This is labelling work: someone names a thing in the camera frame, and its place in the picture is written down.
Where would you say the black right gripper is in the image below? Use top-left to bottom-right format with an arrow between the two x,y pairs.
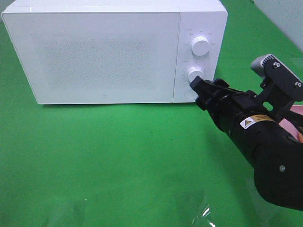
190,76 -> 263,118

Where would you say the round white door button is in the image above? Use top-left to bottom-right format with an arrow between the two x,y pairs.
184,90 -> 198,102

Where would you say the pink round plate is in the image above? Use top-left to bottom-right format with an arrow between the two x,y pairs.
279,105 -> 303,143

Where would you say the white microwave door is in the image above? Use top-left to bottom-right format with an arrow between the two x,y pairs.
3,13 -> 179,104

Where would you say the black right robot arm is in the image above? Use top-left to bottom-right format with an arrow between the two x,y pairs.
190,77 -> 303,210

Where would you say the lower white round knob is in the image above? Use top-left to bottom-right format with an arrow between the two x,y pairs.
187,66 -> 204,83

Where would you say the white round knob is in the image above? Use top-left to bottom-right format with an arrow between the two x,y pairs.
187,66 -> 204,83
191,35 -> 210,56

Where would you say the upper white round knob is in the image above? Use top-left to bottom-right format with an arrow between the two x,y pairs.
191,35 -> 210,56

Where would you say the green table cover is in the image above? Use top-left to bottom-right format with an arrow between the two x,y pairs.
0,25 -> 303,227

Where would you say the white microwave oven body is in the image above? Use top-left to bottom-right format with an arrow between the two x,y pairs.
1,0 -> 228,103

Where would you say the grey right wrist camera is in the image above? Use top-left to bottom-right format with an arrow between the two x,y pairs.
250,53 -> 303,103

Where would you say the white wall panel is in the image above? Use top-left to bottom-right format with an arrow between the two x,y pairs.
252,0 -> 303,51

